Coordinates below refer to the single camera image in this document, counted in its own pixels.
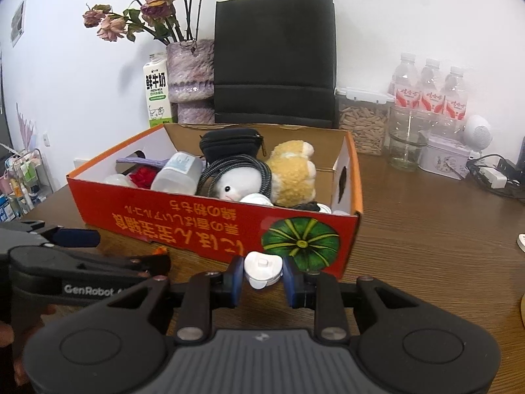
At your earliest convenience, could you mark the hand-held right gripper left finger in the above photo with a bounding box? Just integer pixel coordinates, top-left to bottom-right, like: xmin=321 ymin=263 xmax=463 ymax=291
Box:
xmin=107 ymin=255 xmax=245 ymax=344

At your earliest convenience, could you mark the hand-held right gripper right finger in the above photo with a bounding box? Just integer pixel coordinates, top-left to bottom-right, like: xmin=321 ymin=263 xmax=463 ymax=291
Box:
xmin=282 ymin=255 xmax=417 ymax=343

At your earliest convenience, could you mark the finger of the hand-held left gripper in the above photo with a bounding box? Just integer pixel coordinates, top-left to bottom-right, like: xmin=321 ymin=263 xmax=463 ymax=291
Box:
xmin=8 ymin=245 xmax=172 ymax=286
xmin=16 ymin=221 xmax=101 ymax=250

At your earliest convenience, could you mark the small white plastic device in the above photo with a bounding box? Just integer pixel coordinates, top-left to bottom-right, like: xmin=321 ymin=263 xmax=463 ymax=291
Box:
xmin=243 ymin=252 xmax=284 ymax=290

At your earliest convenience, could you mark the orange cardboard box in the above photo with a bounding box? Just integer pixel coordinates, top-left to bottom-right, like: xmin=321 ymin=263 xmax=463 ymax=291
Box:
xmin=66 ymin=122 xmax=364 ymax=280

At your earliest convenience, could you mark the lavender fabric pouch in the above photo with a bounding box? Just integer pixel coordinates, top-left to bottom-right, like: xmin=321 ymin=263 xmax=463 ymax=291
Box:
xmin=116 ymin=153 xmax=165 ymax=170

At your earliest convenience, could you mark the dark zipper case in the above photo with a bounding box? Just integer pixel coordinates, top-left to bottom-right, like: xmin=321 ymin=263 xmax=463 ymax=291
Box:
xmin=199 ymin=128 xmax=267 ymax=165

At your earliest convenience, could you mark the wooden desktop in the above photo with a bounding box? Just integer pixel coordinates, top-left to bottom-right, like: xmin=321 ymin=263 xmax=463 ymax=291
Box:
xmin=18 ymin=125 xmax=525 ymax=394

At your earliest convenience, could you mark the person's left hand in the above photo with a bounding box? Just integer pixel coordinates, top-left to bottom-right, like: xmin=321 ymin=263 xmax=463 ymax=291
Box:
xmin=0 ymin=304 xmax=58 ymax=382

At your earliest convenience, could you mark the rack of toiletries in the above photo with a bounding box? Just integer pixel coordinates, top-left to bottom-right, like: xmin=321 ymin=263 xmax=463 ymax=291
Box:
xmin=0 ymin=143 xmax=54 ymax=222

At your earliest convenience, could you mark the small white round container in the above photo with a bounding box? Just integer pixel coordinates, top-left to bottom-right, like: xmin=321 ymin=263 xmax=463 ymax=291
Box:
xmin=239 ymin=194 xmax=275 ymax=208

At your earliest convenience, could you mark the red fabric flower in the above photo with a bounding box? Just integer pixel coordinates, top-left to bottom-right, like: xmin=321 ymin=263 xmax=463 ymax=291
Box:
xmin=129 ymin=166 xmax=165 ymax=189

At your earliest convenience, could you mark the white plush toy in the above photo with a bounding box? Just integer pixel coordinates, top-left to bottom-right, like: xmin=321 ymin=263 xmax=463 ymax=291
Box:
xmin=211 ymin=167 xmax=265 ymax=203

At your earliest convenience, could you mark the yellow plush toy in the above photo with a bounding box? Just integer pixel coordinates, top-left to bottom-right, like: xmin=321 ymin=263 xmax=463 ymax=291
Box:
xmin=264 ymin=140 xmax=317 ymax=208

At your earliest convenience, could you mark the translucent white plastic jar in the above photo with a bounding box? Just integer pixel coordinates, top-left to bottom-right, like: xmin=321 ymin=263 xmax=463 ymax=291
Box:
xmin=150 ymin=152 xmax=204 ymax=194

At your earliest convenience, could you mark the green white milk carton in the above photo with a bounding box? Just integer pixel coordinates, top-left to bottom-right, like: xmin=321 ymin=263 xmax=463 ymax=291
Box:
xmin=142 ymin=53 xmax=173 ymax=129

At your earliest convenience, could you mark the clear pellet storage container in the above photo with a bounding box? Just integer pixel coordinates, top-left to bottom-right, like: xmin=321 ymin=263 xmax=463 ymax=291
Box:
xmin=334 ymin=87 xmax=394 ymax=157

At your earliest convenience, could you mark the empty glass jar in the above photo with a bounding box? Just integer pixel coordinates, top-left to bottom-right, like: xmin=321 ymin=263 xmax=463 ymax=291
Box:
xmin=388 ymin=104 xmax=431 ymax=172

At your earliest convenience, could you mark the purple marbled vase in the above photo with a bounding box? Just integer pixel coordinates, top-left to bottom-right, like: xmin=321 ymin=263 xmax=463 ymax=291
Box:
xmin=165 ymin=39 xmax=216 ymax=124

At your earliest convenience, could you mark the pale tin box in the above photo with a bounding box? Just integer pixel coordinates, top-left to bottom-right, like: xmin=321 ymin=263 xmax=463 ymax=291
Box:
xmin=418 ymin=135 xmax=472 ymax=180

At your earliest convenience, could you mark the red label water bottle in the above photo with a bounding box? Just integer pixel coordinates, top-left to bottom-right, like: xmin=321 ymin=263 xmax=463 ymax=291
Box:
xmin=388 ymin=53 xmax=423 ymax=109
xmin=418 ymin=58 xmax=446 ymax=113
xmin=442 ymin=66 xmax=469 ymax=120

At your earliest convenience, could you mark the white charger plug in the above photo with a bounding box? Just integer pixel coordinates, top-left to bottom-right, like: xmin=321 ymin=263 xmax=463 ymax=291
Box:
xmin=478 ymin=166 xmax=508 ymax=189

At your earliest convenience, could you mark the black paper bag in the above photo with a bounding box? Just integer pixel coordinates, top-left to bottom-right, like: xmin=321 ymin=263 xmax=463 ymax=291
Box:
xmin=214 ymin=0 xmax=338 ymax=129

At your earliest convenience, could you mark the white round speaker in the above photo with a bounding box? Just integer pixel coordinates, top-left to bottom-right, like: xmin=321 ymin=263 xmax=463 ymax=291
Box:
xmin=463 ymin=115 xmax=495 ymax=152

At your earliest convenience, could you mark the bunch of dried roses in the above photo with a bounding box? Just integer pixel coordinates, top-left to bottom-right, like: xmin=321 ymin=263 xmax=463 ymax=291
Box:
xmin=82 ymin=0 xmax=212 ymax=46

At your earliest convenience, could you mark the black braided cable coil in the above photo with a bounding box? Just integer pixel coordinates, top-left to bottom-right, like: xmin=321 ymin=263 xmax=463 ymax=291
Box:
xmin=195 ymin=154 xmax=273 ymax=200

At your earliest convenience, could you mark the purple wall decal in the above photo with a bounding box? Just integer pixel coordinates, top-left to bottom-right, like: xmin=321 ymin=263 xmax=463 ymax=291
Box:
xmin=14 ymin=102 xmax=39 ymax=152

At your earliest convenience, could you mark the wall poster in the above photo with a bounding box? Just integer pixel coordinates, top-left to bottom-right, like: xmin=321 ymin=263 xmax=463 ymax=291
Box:
xmin=10 ymin=0 xmax=29 ymax=48

